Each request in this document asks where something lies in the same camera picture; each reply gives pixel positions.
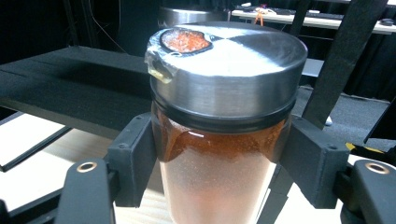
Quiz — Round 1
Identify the orange spice jar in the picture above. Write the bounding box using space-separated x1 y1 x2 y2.
144 21 309 224

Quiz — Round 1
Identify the orange cable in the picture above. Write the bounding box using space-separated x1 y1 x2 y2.
253 7 273 27

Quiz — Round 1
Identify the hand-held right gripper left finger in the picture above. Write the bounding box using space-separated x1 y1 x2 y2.
104 111 158 208

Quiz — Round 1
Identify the black striped stand base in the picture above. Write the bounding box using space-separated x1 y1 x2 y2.
345 141 396 166

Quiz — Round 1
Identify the black two-tier shelf rack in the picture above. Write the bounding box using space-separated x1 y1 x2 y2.
0 0 396 174

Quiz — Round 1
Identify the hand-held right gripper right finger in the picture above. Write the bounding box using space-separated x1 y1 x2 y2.
278 115 351 209

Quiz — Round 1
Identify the desk with grey metal frame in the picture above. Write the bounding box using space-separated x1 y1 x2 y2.
232 8 396 35

